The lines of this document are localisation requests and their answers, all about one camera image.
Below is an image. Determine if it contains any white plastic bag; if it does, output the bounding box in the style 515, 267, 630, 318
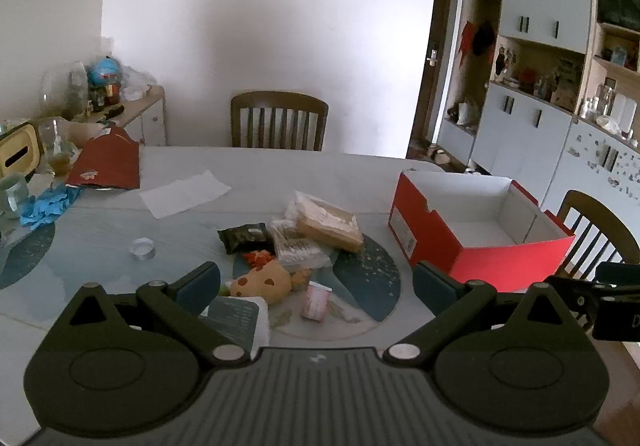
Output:
122, 66, 154, 100

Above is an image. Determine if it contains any large glass jar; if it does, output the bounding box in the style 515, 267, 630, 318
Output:
40, 62, 89, 120

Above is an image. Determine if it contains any clear tape roll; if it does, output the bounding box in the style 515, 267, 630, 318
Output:
128, 237, 157, 261

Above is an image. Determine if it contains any pale green mug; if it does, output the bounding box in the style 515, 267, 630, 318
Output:
0, 174, 29, 218

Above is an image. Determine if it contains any red paper bag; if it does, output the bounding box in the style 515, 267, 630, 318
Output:
65, 126, 141, 191

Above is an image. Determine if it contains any tall white wall cabinet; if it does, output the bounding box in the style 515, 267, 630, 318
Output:
440, 0, 640, 227

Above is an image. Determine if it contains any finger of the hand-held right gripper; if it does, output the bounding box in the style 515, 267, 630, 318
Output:
544, 273, 603, 328
595, 261, 640, 286

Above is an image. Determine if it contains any yellow tissue box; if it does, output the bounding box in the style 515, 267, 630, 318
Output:
0, 123, 41, 183

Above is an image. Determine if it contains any brown door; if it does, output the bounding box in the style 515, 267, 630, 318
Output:
419, 0, 462, 143

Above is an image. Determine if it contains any blue globe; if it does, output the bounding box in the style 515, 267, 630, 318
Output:
88, 55, 124, 88

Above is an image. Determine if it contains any wooden sideboard with white doors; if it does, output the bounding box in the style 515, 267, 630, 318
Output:
107, 85, 167, 147

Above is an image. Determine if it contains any clear box with beige contents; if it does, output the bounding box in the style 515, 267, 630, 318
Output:
294, 191, 365, 253

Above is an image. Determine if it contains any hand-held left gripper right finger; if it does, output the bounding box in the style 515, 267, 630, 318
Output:
382, 261, 576, 367

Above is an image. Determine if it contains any dark snack packet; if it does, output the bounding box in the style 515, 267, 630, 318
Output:
217, 223, 274, 255

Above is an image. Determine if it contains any wooden slatted chair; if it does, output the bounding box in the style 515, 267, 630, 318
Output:
230, 91, 330, 152

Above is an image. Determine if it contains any red hanging ornament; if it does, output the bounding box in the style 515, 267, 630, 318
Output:
459, 20, 475, 70

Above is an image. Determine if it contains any cotton swab pack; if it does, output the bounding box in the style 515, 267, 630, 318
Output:
270, 220, 332, 273

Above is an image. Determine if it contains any white paper sheet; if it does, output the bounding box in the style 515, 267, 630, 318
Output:
139, 169, 232, 219

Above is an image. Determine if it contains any glass pitcher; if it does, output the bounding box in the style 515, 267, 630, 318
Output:
38, 118, 77, 177

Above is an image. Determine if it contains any pink yogurt cup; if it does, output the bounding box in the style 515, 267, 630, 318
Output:
301, 281, 334, 322

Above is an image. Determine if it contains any wooden chair with black seat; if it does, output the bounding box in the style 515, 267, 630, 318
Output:
554, 190, 640, 283

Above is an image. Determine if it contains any red cardboard box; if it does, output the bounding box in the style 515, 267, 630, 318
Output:
388, 170, 577, 295

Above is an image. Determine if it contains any blue crumpled cloth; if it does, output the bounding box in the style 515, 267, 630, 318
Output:
20, 186, 82, 230

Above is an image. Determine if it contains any yellow spotted plush toy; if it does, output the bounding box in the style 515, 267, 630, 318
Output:
227, 260, 294, 305

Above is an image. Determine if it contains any white appliance with stickers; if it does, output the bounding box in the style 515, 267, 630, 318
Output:
542, 118, 640, 227

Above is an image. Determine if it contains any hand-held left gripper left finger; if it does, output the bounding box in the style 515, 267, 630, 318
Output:
47, 262, 247, 367

